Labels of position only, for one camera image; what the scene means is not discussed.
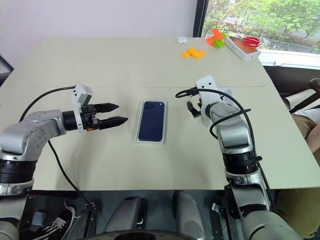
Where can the black white-striped sneaker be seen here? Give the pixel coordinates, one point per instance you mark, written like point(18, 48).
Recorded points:
point(57, 225)

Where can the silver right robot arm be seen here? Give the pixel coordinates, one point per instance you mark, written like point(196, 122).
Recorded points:
point(235, 130)

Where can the white earbuds case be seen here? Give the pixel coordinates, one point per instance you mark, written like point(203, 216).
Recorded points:
point(182, 40)

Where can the green toy block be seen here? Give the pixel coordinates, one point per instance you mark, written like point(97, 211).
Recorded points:
point(220, 43)

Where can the black window frame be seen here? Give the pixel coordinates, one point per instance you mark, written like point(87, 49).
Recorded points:
point(201, 17)

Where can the yellow toy blocks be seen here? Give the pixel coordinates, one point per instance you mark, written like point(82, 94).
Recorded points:
point(193, 53)

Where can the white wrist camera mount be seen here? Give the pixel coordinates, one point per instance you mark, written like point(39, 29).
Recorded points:
point(206, 83)
point(80, 96)

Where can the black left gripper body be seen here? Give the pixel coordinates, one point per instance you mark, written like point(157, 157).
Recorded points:
point(88, 117)

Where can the dark blue smartphone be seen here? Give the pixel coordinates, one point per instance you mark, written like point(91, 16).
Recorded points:
point(151, 122)

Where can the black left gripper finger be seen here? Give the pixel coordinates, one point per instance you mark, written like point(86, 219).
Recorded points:
point(112, 122)
point(107, 107)

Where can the orange toy block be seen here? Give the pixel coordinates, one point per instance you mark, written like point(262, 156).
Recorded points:
point(217, 33)

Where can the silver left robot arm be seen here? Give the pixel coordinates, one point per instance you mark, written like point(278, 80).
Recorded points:
point(37, 125)

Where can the black metal table bracket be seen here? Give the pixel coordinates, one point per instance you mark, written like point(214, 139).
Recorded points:
point(222, 217)
point(90, 215)

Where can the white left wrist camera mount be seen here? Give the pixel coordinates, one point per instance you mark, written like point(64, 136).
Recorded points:
point(80, 96)

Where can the blue-grey rectangular block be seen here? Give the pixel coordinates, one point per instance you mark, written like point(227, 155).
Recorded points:
point(39, 218)

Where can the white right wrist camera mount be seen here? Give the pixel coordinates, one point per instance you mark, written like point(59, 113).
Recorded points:
point(206, 83)

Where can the white window sill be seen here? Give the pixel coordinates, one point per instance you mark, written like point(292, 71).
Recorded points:
point(287, 58)

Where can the person's beige-trousered leg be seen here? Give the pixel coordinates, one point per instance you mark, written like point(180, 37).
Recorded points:
point(307, 125)

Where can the white flat tray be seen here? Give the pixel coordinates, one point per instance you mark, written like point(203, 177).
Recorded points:
point(240, 49)

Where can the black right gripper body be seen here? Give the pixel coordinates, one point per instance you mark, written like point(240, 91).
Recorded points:
point(194, 110)

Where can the black office chair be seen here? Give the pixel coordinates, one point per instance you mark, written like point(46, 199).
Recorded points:
point(315, 83)

